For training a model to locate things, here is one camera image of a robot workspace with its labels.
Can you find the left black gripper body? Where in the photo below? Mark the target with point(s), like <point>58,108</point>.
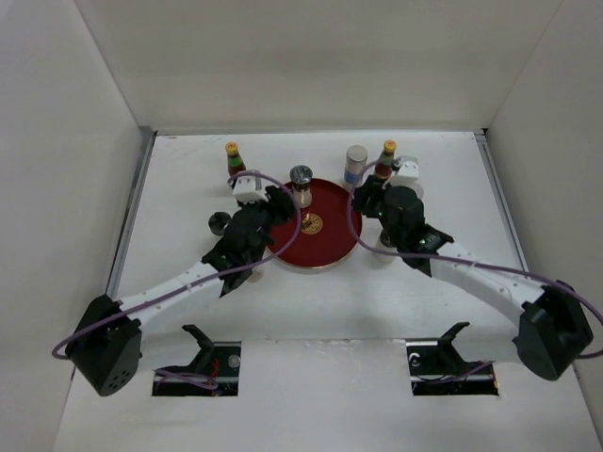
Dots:
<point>267,218</point>

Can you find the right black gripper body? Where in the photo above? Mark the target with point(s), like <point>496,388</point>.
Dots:
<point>388,226</point>

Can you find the silver-lid spice shaker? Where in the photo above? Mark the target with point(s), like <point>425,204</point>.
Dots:
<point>301,178</point>

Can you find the tall pearl jar blue label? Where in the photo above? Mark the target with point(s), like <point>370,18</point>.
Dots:
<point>356,158</point>

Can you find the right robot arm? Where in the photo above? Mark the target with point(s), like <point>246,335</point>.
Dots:
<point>552,328</point>

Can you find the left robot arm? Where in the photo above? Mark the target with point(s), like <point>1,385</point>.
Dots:
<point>114,339</point>

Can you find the right ketchup bottle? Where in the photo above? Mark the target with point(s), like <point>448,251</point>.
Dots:
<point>383,168</point>

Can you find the ketchup bottle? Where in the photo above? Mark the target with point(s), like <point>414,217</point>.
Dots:
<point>383,168</point>
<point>235,163</point>

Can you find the black-lid shaker far left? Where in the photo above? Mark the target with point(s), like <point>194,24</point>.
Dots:
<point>218,223</point>

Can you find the black-lid shaker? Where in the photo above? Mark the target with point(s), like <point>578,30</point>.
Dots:
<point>384,249</point>
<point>218,223</point>
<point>256,276</point>

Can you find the black-lid shaker right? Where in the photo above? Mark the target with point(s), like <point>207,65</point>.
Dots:
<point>384,249</point>

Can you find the black-lid shaker front left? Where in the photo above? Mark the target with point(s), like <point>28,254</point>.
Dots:
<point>256,276</point>

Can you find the left ketchup bottle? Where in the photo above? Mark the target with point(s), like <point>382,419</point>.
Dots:
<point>235,163</point>

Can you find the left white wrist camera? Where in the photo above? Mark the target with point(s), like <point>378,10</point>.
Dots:
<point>248,188</point>

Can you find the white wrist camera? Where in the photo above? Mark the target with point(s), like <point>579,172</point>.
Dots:
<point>405,172</point>
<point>248,188</point>

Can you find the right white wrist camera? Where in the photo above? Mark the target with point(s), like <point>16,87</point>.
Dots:
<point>405,172</point>

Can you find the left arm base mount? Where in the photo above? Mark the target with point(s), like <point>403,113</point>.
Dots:
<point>212,372</point>

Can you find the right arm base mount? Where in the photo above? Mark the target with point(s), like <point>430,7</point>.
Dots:
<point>436,368</point>

